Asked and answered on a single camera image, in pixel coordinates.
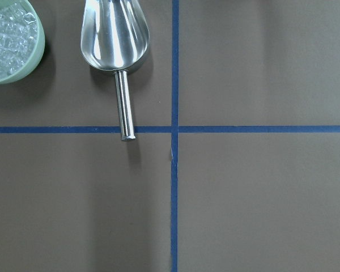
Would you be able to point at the steel ice scoop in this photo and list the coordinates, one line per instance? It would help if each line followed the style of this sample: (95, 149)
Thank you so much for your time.
(115, 38)

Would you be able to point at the green bowl of ice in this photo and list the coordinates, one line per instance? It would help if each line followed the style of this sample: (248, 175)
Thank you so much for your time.
(22, 40)

